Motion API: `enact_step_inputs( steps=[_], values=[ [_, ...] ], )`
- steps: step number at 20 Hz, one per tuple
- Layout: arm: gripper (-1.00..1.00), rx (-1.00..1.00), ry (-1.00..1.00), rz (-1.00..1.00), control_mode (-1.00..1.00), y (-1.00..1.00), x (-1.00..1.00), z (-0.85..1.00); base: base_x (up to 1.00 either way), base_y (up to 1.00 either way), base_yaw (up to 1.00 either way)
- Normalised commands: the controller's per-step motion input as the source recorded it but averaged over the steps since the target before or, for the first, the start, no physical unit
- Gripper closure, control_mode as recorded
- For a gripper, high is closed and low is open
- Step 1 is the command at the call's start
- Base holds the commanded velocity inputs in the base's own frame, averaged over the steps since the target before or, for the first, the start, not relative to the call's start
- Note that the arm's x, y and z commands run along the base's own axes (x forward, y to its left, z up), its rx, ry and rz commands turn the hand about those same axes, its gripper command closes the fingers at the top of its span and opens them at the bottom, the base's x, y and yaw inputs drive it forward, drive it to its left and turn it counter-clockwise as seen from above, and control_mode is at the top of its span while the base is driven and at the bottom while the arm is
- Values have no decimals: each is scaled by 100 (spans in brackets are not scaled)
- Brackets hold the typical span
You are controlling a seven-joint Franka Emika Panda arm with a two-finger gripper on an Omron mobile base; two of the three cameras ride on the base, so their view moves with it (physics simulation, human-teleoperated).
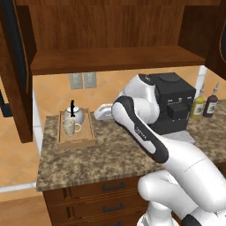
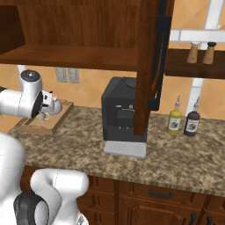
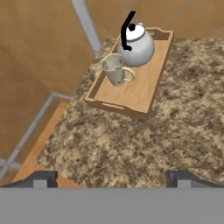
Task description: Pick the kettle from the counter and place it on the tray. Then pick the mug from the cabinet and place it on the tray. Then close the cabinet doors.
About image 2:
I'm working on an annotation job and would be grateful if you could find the dark wooden wall shelf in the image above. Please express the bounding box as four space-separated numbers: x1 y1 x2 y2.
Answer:
164 47 225 80

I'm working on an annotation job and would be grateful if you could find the wooden shaker black top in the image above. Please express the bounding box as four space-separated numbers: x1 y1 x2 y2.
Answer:
202 41 217 66

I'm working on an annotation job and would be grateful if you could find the dark grey coffee machine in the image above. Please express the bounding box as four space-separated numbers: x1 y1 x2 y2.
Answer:
101 76 149 159

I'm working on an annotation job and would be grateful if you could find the yellow oil bottle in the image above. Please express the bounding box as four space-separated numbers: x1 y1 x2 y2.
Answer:
166 95 183 136

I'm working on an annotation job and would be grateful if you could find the brown wooden drawer front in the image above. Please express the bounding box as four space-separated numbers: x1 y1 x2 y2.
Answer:
117 180 210 209

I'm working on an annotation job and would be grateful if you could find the brown base cabinet door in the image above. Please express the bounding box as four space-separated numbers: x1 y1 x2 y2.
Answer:
200 195 225 225
117 195 205 225

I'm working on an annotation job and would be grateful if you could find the white window frame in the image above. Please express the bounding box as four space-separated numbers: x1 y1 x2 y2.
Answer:
169 0 225 119

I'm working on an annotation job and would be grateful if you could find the wooden shaker white top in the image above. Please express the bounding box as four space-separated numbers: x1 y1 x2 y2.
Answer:
185 41 201 65

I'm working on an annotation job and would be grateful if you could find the dark vinegar bottle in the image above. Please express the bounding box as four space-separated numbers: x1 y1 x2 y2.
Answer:
183 96 201 138

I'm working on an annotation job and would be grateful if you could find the brown base drawer stack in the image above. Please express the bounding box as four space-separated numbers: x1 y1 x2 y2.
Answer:
76 175 120 225

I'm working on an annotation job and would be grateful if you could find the black cabinet door handle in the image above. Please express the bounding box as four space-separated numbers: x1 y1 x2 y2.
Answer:
148 15 172 112

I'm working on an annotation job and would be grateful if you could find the brown wooden cabinet door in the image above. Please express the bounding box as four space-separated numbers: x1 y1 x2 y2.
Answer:
134 0 176 137

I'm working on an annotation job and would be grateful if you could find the brown wooden wall cabinet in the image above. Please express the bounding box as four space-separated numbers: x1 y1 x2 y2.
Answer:
0 0 139 73

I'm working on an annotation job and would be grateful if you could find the wooden tray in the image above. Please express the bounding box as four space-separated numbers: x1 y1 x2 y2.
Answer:
11 99 75 136

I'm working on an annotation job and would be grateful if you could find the black drawer handle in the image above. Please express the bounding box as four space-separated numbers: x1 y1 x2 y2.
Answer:
148 188 174 200

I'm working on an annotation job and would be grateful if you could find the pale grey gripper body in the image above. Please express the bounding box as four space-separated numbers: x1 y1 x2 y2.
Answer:
46 98 63 116

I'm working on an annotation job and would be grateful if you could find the grey wall outlet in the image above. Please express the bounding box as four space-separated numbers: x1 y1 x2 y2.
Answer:
68 68 81 84
54 67 69 83

